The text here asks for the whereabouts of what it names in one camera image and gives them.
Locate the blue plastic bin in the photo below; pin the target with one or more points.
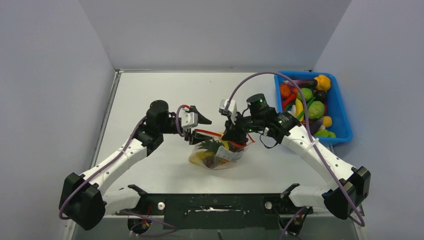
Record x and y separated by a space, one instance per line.
334 108

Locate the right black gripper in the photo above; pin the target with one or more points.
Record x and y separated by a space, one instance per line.
232 132

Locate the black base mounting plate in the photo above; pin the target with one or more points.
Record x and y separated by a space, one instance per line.
209 211

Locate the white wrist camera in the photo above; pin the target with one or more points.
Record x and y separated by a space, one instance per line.
188 120
228 108

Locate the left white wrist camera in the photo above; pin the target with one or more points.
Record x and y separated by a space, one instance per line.
188 120

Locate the toy purple eggplant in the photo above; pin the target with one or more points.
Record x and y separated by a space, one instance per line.
302 83

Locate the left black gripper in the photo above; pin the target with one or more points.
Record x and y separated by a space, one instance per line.
196 137

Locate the toy light green cabbage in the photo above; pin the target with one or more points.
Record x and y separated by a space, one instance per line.
316 110

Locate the toy dark avocado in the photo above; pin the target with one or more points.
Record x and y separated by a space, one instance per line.
321 96

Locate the toy yellow banana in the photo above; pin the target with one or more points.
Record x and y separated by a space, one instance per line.
299 109

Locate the toy red chili pepper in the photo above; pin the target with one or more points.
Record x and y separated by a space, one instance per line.
290 99

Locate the toy green lime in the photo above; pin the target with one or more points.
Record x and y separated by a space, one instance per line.
324 133

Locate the toy green custard apple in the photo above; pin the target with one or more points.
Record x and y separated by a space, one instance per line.
307 93

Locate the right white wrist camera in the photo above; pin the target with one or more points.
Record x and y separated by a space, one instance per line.
228 108

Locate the toy small yellow fruit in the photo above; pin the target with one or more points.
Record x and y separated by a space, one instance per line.
327 121

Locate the clear zip top bag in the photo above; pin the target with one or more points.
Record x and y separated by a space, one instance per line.
231 151

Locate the toy pineapple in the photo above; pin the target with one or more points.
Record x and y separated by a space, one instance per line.
209 147

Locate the toy yellow mango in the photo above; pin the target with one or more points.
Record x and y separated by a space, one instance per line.
197 158

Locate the toy orange bell pepper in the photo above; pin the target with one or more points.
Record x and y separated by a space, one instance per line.
323 82

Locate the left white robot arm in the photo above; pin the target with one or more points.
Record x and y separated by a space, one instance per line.
85 197

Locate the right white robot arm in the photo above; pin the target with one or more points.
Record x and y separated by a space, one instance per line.
345 187

